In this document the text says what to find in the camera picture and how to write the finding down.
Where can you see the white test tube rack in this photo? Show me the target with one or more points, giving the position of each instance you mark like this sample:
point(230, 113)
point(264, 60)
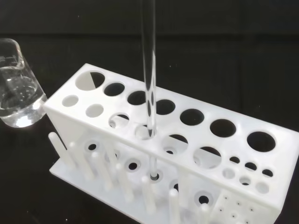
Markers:
point(210, 149)

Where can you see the black bench cloth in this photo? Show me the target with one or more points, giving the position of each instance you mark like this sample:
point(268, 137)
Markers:
point(233, 46)

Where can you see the glass beaker with water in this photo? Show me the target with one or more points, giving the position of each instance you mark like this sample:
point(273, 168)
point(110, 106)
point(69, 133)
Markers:
point(21, 102)

